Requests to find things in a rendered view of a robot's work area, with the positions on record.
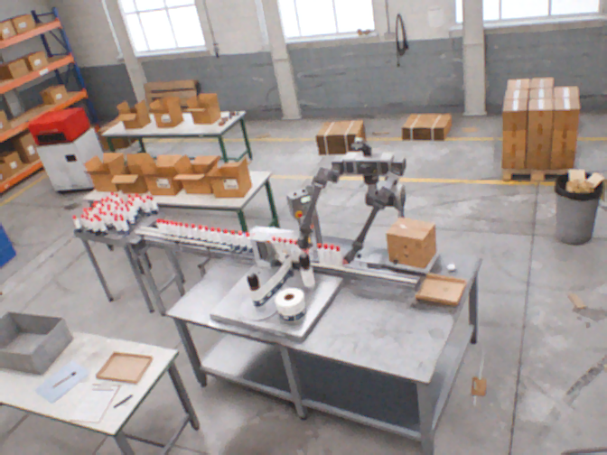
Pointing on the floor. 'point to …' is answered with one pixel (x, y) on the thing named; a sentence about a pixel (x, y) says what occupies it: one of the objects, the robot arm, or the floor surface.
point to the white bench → (14, 397)
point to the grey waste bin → (574, 219)
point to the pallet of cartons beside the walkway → (539, 128)
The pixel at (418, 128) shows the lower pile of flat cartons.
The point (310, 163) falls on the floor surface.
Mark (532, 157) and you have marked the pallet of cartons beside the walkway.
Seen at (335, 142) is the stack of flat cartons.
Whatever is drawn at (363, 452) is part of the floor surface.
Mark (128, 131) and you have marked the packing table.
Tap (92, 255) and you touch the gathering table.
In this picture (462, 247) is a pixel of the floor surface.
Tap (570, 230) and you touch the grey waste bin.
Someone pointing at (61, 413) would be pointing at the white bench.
